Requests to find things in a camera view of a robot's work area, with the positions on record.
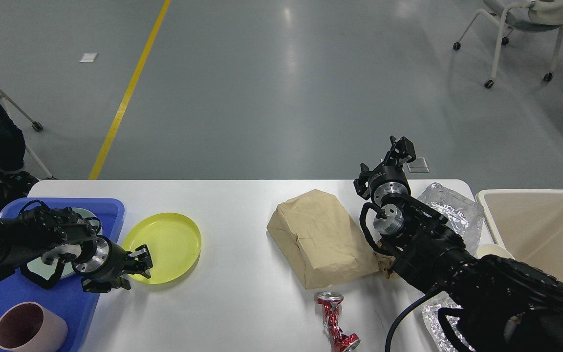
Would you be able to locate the blue plastic tray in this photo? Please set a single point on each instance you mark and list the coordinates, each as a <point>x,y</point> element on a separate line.
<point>67,298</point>

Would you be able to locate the pale green plate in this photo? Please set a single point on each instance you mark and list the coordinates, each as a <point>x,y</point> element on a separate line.
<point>46,271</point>

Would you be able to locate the pink mug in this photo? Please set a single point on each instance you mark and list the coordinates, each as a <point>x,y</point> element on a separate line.
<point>30,327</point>

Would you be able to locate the floor outlet cover plate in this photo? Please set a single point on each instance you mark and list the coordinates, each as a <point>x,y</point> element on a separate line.
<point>419,165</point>

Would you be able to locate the beige plastic bin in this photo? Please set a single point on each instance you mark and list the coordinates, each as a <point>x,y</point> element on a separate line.
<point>528,223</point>

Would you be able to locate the crumpled brown paper ball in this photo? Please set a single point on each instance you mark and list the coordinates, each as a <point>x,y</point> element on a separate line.
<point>385,262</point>

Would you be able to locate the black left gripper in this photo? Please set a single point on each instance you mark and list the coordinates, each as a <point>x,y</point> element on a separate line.
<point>106,266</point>

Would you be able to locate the brown paper bag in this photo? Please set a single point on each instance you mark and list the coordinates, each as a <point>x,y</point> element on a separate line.
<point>321,242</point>

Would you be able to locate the yellow plastic plate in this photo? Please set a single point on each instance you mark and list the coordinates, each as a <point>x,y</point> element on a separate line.
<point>174,242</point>

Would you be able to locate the white paper cup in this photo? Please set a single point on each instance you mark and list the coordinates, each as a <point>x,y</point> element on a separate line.
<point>486,249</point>

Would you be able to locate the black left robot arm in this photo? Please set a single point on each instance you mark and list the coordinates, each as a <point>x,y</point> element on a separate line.
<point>40,241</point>

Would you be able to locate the crumpled aluminium foil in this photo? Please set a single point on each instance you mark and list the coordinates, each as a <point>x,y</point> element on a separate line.
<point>465,218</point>

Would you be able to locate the white wheeled chair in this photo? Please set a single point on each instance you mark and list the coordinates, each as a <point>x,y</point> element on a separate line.
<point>527,16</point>

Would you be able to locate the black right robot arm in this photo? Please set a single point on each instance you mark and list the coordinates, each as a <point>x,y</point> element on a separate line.
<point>503,305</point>

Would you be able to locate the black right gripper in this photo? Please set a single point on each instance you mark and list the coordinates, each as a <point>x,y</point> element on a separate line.
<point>389,177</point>

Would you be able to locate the crushed red can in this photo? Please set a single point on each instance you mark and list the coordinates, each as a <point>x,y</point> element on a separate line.
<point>340,342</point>

